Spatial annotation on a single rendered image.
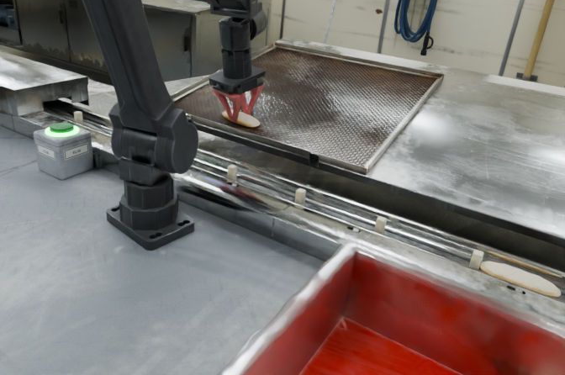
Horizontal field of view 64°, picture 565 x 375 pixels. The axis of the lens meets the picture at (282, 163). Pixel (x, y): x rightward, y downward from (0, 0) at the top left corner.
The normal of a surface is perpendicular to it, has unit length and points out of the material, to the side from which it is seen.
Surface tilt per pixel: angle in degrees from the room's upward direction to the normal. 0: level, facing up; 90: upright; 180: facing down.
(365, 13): 90
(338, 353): 0
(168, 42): 90
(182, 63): 90
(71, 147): 90
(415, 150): 10
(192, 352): 0
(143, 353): 0
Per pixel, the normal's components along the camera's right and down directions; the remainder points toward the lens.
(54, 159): -0.52, 0.31
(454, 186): 0.00, -0.84
